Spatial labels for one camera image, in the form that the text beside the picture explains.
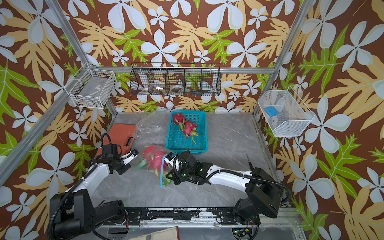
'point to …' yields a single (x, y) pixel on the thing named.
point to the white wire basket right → (294, 115)
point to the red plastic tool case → (121, 134)
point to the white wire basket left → (92, 89)
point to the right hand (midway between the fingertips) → (166, 175)
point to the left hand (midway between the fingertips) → (123, 160)
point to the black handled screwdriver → (250, 164)
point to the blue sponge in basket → (271, 111)
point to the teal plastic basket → (176, 141)
